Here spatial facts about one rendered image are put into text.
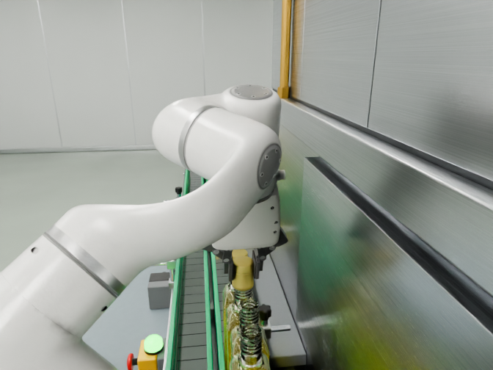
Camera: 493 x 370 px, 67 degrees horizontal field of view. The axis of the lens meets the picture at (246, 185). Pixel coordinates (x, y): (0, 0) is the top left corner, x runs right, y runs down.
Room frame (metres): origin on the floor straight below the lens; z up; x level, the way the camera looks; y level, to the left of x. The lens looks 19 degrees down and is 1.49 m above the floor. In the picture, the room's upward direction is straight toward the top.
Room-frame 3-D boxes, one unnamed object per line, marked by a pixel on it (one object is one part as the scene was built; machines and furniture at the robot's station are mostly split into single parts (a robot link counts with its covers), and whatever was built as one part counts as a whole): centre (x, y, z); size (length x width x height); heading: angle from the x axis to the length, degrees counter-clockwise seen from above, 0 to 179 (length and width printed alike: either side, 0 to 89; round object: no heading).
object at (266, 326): (0.62, -0.06, 0.94); 0.07 x 0.04 x 0.13; 97
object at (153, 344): (0.71, 0.22, 0.84); 0.04 x 0.04 x 0.03
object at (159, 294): (0.99, 0.26, 0.79); 0.08 x 0.08 x 0.08; 7
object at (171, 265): (0.88, 0.23, 0.94); 0.07 x 0.04 x 0.13; 97
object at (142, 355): (0.71, 0.22, 0.79); 0.07 x 0.07 x 0.07; 7
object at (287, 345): (1.10, -0.03, 0.84); 0.95 x 0.09 x 0.11; 7
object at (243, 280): (0.51, 0.01, 1.16); 0.04 x 0.04 x 0.04
